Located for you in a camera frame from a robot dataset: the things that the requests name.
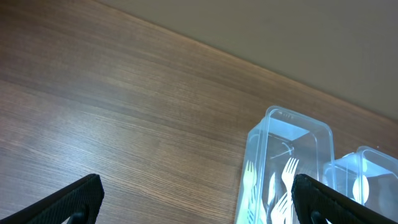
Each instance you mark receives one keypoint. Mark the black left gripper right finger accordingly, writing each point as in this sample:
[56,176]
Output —
[317,203]

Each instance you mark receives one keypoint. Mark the yellow plastic fork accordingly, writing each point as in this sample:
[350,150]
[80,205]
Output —
[249,180]

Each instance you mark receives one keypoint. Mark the white plastic fork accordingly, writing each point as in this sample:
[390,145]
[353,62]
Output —
[288,178]
[261,213]
[271,189]
[278,213]

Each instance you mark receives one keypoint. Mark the clear plastic container left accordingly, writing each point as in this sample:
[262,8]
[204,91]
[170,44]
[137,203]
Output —
[280,135]

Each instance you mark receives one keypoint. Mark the clear plastic container right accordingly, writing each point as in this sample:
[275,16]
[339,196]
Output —
[378,167]

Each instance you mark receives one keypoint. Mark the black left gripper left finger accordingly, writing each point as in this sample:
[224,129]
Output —
[78,202]

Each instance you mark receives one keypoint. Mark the clear plastic container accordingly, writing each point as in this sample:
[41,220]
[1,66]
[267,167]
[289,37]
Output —
[280,135]
[378,167]

